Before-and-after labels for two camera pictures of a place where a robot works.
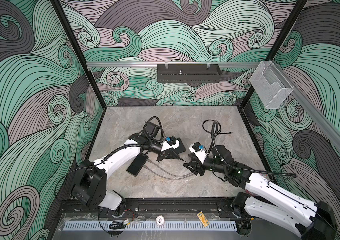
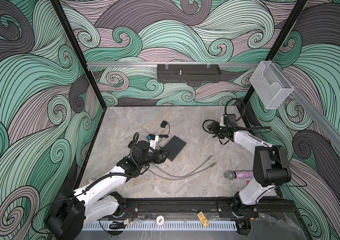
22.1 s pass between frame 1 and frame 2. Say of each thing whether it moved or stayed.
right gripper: moved
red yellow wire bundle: stayed
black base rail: stayed
